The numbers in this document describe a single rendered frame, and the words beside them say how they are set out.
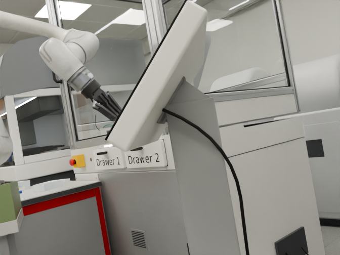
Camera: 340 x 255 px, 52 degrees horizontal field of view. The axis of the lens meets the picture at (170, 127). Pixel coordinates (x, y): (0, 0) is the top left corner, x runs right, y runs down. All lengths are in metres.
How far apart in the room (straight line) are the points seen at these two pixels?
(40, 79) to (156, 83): 1.99
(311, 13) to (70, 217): 3.74
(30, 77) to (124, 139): 1.96
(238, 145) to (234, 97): 0.23
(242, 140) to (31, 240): 1.08
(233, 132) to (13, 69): 1.57
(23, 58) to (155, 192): 1.46
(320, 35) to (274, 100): 2.76
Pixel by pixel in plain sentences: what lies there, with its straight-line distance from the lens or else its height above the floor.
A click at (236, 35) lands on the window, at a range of 1.81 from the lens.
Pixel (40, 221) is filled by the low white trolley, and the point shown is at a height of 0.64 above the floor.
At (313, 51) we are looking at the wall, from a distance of 4.64.
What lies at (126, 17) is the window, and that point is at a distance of 1.66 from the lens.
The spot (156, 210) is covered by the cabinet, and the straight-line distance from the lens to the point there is 1.59.
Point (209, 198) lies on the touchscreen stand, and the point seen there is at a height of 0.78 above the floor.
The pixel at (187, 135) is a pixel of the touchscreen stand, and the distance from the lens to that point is 0.84.
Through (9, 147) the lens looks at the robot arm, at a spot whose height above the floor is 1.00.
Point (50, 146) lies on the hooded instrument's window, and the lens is 2.58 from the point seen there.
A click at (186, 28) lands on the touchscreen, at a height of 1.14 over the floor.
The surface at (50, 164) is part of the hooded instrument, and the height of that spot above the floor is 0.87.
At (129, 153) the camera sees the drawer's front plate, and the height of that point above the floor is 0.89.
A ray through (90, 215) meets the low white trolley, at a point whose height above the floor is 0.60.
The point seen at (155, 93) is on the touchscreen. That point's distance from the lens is 0.66.
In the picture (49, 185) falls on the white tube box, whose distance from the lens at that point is 1.96.
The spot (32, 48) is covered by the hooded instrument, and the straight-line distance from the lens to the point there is 2.65.
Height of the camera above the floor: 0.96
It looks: 1 degrees up
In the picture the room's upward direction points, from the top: 10 degrees counter-clockwise
